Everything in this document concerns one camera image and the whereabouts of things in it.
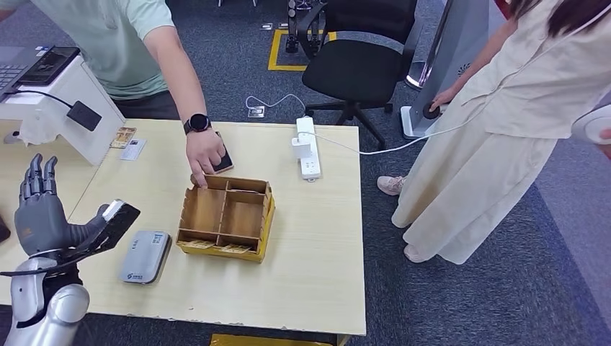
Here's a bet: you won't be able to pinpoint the pink shoe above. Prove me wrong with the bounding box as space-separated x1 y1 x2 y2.
403 243 433 265
377 175 406 198

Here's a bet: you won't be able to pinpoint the black wristwatch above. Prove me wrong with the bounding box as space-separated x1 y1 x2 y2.
183 112 213 136

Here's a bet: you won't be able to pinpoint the gold card stack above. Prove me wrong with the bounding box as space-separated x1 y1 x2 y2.
110 126 138 149

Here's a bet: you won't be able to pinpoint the yellow board under table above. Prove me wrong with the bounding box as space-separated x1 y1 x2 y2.
210 333 335 346

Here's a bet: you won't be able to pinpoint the wooden compartment box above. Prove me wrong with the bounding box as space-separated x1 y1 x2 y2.
175 174 277 264

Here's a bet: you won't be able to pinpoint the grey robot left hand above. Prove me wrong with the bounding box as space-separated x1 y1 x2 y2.
13 152 111 259

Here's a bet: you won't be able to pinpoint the person's left hand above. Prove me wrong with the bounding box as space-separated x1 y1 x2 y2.
184 128 228 190
597 128 611 161

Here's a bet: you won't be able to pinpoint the grey kiosk stand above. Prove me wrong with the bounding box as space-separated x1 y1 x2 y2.
400 0 491 141

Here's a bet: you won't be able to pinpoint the black adapter cable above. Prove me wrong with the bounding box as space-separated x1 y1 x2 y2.
5 87 73 110

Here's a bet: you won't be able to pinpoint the grey card reader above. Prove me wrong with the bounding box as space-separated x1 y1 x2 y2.
117 230 173 285

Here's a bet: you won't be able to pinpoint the black robot legs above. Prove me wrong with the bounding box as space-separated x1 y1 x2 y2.
285 0 330 61

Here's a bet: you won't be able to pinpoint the yellow floor tape square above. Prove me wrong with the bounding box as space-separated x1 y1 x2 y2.
268 30 338 74

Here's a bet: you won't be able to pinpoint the person's right hand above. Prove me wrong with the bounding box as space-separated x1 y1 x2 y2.
429 87 458 112

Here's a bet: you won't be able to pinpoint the white floor cable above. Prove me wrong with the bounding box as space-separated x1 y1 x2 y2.
244 94 307 117

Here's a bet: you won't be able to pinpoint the person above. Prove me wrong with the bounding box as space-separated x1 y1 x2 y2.
377 0 611 266
0 0 228 190

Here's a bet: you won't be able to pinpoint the black office chair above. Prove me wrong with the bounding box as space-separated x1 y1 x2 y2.
298 0 424 151

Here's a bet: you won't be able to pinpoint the white charger cable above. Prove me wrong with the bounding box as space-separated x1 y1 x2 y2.
305 114 478 156

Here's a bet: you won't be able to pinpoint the black smartphone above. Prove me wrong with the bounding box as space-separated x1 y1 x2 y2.
19 46 82 87

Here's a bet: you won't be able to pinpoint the black adapter box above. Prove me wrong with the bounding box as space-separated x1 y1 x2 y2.
66 100 103 133

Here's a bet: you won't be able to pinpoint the white handheld controller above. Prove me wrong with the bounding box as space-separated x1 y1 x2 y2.
571 104 611 146

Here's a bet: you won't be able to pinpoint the white crumpled plastic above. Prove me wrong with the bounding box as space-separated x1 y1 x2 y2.
17 117 62 146

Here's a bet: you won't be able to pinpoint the grey laptop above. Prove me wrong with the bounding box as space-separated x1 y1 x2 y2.
0 45 53 101

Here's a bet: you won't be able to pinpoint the smartphone with pink rim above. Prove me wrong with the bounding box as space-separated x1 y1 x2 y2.
212 131 235 174

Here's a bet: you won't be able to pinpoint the white desk riser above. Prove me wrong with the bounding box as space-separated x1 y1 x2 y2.
0 55 127 167

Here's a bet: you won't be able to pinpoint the white ID card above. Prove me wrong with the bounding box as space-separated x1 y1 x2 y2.
119 138 148 162

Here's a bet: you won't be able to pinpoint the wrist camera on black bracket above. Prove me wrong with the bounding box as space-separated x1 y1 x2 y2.
48 199 142 268

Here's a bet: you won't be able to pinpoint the white power strip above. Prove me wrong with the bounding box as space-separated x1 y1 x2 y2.
295 116 322 183

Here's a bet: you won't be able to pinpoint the white charger plug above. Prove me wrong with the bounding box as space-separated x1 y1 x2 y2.
291 136 314 161

